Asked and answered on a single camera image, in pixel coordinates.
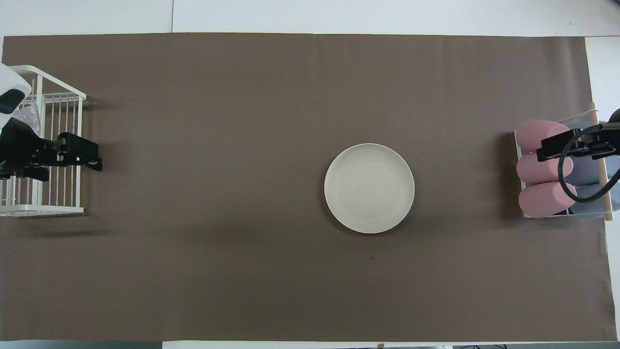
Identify brown table mat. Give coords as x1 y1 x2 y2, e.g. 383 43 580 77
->
0 33 617 342

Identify white cup rack wooden rod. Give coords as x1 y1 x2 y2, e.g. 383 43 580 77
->
513 102 616 222

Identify pink plastic cup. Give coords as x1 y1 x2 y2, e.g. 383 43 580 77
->
516 151 574 186
518 181 578 219
514 120 571 152

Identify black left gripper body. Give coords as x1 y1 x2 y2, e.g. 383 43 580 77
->
0 119 49 168

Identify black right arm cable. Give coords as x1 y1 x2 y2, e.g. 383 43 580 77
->
557 127 620 203

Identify cream round plate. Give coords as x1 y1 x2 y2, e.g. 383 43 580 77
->
324 143 415 235

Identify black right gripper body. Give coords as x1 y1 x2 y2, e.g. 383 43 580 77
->
579 123 620 159

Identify white wire dish rack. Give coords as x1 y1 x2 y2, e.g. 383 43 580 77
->
0 65 87 217

